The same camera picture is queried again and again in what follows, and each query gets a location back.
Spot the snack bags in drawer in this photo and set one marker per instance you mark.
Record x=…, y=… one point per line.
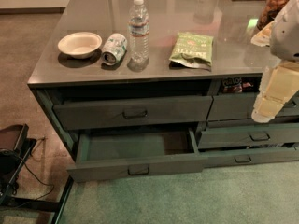
x=240, y=84

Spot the green chip bag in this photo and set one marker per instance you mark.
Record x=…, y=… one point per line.
x=193, y=50

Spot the green white soda can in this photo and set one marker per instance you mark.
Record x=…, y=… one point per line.
x=114, y=49

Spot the clear plastic water bottle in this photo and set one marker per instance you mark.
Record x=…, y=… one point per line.
x=139, y=29

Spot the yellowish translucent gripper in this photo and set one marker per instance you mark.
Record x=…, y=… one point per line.
x=286, y=34

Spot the white paper bowl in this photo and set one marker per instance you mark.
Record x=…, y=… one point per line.
x=81, y=45

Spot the dark grey cabinet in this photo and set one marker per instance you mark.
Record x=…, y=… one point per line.
x=59, y=79

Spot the large snack jar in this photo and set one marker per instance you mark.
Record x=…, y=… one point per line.
x=270, y=10

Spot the drawer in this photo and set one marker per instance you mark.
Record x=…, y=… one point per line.
x=123, y=154
x=248, y=136
x=238, y=157
x=132, y=112
x=232, y=106

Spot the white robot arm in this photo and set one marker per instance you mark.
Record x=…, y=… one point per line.
x=284, y=38

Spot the black stand on floor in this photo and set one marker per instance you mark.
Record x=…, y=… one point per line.
x=15, y=150

